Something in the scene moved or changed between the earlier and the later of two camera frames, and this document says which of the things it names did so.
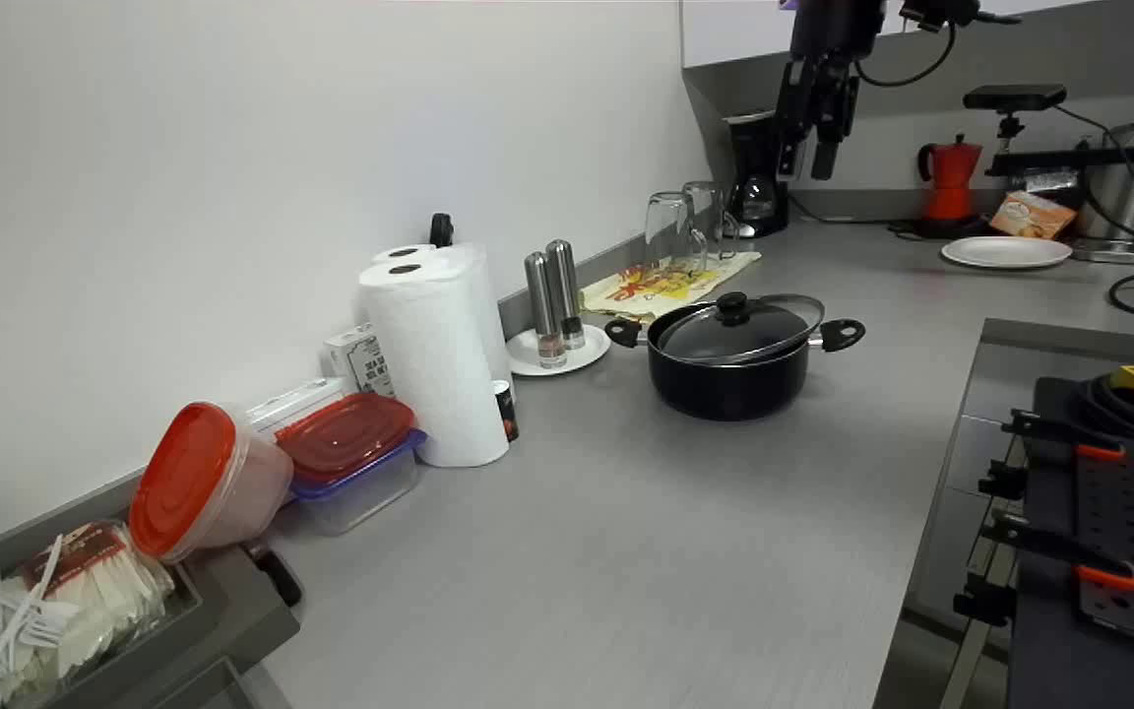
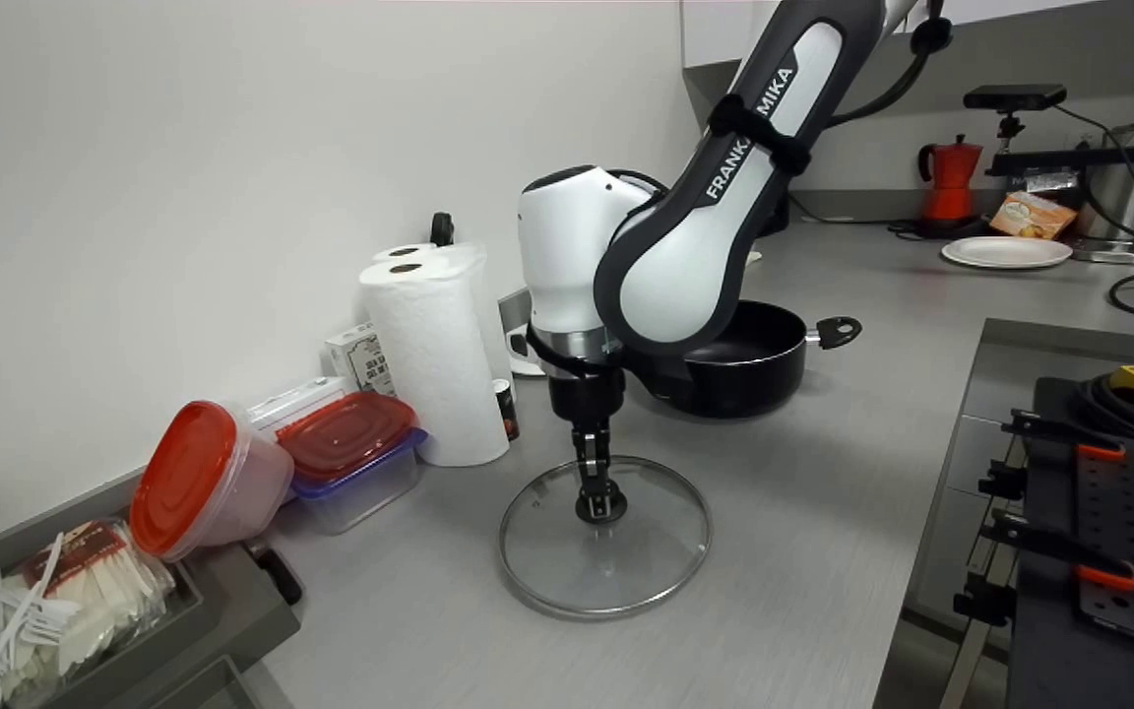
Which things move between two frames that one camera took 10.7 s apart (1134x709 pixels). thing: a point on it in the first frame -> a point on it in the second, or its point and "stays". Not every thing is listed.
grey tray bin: [204, 653] stays
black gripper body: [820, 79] -> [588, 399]
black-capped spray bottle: [441, 232] stays
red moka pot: [949, 166] stays
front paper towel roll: [435, 311] stays
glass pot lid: [739, 333] -> [604, 568]
